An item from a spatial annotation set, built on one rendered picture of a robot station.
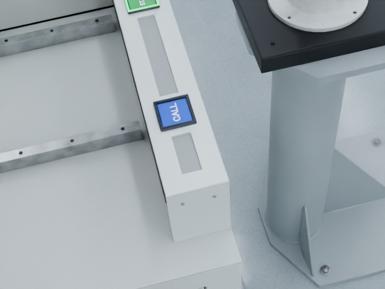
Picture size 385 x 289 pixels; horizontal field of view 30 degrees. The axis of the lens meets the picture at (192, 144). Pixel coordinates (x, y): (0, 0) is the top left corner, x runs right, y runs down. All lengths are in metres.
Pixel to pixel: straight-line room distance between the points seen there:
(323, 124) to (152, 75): 0.56
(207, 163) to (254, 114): 1.27
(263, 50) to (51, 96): 0.39
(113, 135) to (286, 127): 0.51
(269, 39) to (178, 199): 0.42
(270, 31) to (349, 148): 0.95
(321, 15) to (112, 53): 0.40
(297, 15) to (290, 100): 0.24
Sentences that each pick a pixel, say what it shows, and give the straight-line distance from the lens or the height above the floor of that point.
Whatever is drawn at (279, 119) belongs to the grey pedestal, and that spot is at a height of 0.54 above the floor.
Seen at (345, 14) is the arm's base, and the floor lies 0.87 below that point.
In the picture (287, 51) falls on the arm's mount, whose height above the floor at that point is 0.86.
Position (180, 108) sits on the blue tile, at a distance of 1.10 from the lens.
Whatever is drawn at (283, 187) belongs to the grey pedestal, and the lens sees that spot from 1.82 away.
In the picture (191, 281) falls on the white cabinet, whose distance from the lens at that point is 1.14.
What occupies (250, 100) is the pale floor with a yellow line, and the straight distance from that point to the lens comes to 2.34.
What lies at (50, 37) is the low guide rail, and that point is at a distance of 1.42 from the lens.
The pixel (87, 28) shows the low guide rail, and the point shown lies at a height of 0.84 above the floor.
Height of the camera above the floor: 1.83
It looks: 54 degrees down
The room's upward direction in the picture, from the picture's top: 6 degrees counter-clockwise
